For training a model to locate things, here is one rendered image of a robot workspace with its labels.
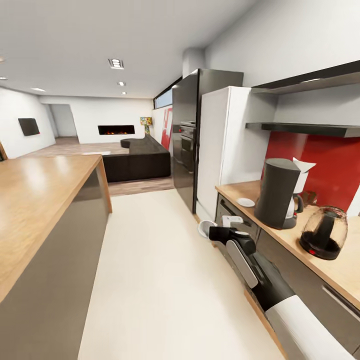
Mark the oven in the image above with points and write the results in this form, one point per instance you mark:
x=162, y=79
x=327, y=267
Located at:
x=188, y=137

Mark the wall mounted tv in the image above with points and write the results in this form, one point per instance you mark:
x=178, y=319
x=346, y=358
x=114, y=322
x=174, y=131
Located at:
x=28, y=126

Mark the coffee cup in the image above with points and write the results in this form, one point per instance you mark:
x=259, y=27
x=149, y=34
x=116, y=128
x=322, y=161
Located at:
x=203, y=229

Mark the coffee maker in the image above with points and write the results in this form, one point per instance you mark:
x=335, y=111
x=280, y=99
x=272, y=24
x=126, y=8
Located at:
x=282, y=182

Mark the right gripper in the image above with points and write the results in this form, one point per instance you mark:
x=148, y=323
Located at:
x=216, y=232

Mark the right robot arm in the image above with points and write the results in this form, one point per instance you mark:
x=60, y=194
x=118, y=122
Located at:
x=300, y=333

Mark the paper coffee filter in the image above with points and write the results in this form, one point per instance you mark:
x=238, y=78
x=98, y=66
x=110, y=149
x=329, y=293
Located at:
x=303, y=166

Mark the saucer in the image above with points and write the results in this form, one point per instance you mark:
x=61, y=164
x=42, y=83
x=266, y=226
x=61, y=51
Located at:
x=246, y=202

